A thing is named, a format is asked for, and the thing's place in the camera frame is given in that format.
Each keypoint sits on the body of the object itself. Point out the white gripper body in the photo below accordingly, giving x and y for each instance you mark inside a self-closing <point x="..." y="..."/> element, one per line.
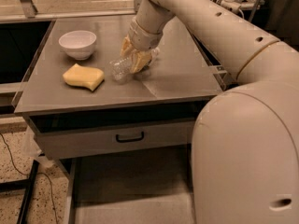
<point x="142" y="38"/>

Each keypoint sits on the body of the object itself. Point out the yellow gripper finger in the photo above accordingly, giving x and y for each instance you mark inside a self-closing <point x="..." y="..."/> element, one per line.
<point x="126" y="47"/>
<point x="139" y="60"/>

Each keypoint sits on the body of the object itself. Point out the clear plastic water bottle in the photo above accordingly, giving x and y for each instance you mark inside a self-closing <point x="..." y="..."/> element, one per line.
<point x="120" y="68"/>

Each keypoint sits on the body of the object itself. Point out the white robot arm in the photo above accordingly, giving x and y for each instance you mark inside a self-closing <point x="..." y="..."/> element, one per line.
<point x="245" y="142"/>

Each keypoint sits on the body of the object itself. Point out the grey drawer cabinet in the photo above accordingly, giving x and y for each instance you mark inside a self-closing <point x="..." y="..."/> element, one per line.
<point x="177" y="86"/>

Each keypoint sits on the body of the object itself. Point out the grey top drawer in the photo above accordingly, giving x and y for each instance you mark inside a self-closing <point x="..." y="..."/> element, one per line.
<point x="89" y="142"/>

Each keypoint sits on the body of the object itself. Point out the open grey lower drawer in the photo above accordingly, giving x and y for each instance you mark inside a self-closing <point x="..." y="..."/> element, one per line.
<point x="149" y="186"/>

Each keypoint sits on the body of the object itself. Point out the yellow sponge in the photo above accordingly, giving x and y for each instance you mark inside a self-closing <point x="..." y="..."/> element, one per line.
<point x="83" y="76"/>

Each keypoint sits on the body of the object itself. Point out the white ceramic bowl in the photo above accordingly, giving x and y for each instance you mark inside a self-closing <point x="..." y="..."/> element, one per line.
<point x="79" y="44"/>

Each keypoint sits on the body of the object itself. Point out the white power strip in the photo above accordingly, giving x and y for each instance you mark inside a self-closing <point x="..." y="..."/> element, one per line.
<point x="230" y="0"/>

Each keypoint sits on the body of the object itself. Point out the black drawer handle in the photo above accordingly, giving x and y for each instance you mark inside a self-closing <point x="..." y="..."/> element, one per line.
<point x="129" y="137"/>

